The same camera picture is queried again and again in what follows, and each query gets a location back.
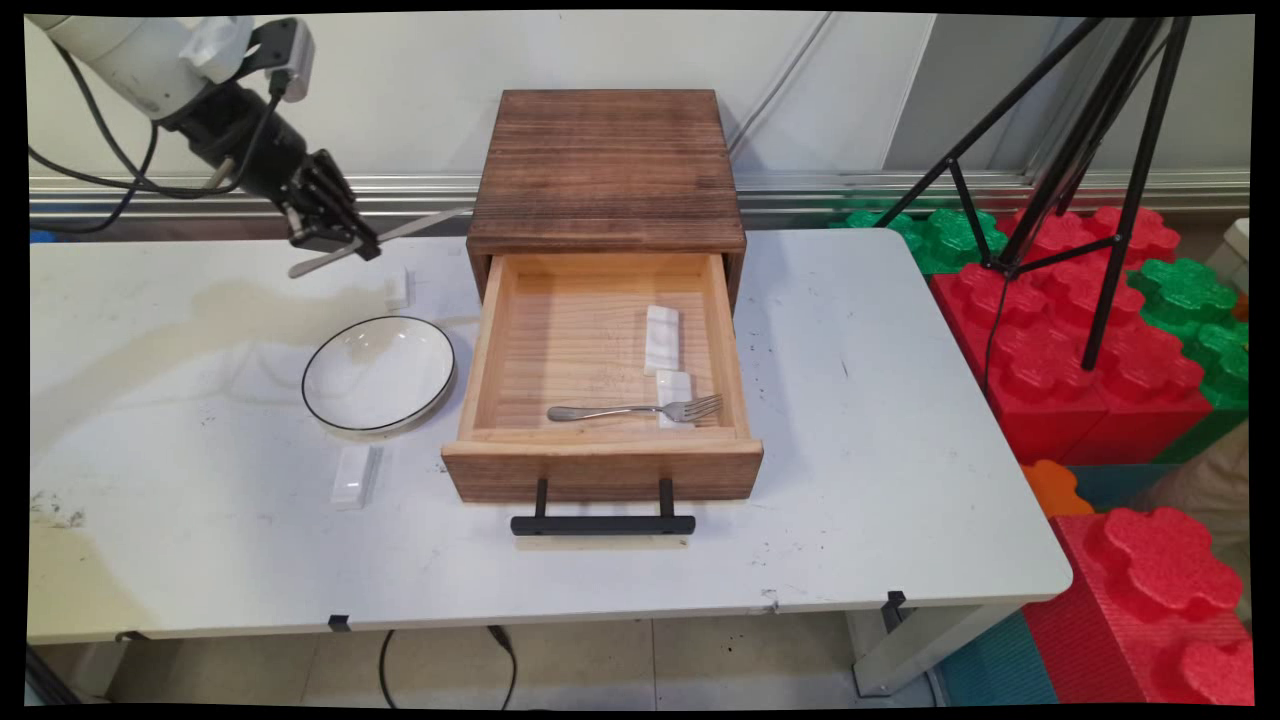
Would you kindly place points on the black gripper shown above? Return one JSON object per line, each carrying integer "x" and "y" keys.
{"x": 240, "y": 135}

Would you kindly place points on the silver metal table knife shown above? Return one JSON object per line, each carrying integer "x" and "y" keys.
{"x": 425, "y": 222}

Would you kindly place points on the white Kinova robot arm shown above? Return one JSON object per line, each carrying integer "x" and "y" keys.
{"x": 120, "y": 55}

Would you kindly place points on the small white cutlery rest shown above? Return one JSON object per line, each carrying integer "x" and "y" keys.
{"x": 398, "y": 288}
{"x": 675, "y": 385}

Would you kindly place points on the white plate with black rim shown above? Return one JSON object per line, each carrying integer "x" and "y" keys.
{"x": 378, "y": 374}

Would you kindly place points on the long white cutlery rest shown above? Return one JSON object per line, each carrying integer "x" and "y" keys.
{"x": 355, "y": 476}
{"x": 662, "y": 338}

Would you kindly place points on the dark wooden drawer cabinet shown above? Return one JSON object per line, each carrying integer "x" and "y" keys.
{"x": 606, "y": 170}

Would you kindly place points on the light wooden drawer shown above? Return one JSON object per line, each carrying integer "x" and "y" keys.
{"x": 590, "y": 350}

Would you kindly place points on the silver metal fork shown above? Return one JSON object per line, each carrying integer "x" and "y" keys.
{"x": 610, "y": 411}

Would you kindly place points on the green foam building block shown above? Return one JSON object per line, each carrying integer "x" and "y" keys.
{"x": 950, "y": 240}
{"x": 1190, "y": 295}

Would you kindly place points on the white table leg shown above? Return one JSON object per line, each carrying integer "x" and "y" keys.
{"x": 900, "y": 650}

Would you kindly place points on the large red foam block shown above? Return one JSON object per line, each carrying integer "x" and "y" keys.
{"x": 1150, "y": 600}
{"x": 1060, "y": 350}

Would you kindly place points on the orange foam block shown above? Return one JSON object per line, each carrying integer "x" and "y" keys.
{"x": 1055, "y": 488}

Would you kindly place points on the teal foam floor mat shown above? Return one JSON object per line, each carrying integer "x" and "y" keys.
{"x": 990, "y": 665}

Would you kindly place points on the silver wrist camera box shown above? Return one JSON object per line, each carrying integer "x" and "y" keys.
{"x": 296, "y": 55}

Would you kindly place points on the aluminium wall rail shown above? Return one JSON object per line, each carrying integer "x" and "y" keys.
{"x": 900, "y": 190}

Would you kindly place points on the black camera tripod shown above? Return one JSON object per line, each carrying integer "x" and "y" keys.
{"x": 1135, "y": 200}

